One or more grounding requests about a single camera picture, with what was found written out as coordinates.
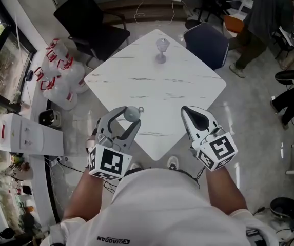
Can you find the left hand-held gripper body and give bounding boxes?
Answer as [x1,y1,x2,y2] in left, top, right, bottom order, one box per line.
[87,132,133,181]

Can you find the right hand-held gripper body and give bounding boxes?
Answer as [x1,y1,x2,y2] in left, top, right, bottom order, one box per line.
[189,126,239,173]

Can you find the person's left forearm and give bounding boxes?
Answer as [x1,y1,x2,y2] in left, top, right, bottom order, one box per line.
[63,172,123,221]

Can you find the person's right forearm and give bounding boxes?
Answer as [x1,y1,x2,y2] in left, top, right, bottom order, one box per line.
[205,167,248,216]

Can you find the person's left hand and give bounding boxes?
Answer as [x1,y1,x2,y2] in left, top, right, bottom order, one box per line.
[86,128,98,154]

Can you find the person's black shorts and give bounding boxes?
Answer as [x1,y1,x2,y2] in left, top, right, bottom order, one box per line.
[122,168,201,189]

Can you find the person's right white shoe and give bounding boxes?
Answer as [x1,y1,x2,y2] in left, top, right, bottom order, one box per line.
[166,155,180,171]

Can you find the small cream black appliance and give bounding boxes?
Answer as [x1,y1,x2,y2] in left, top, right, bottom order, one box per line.
[38,109,61,128]

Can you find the white water dispenser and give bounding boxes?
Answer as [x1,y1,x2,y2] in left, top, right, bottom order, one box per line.
[0,113,65,156]

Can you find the person's white t-shirt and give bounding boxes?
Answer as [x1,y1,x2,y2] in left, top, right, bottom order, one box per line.
[38,168,280,246]

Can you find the white curved counter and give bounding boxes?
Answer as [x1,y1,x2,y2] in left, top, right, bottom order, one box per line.
[0,147,60,246]

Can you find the dark blue chair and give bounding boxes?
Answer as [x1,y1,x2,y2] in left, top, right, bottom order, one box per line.
[183,23,230,71]

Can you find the grey lantern-shaped ornament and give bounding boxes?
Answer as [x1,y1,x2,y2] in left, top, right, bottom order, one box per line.
[154,37,171,64]

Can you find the orange cushion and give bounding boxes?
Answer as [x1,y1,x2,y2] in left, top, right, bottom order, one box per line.
[223,15,246,34]

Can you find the black mesh office chair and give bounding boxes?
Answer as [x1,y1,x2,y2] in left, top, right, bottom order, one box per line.
[53,0,131,70]

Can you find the black framed window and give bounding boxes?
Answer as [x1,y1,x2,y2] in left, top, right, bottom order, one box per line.
[0,0,37,112]

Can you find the black cap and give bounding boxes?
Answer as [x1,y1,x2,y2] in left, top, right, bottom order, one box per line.
[0,227,15,238]

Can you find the white cable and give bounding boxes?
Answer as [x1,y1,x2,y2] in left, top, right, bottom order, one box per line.
[133,0,146,23]

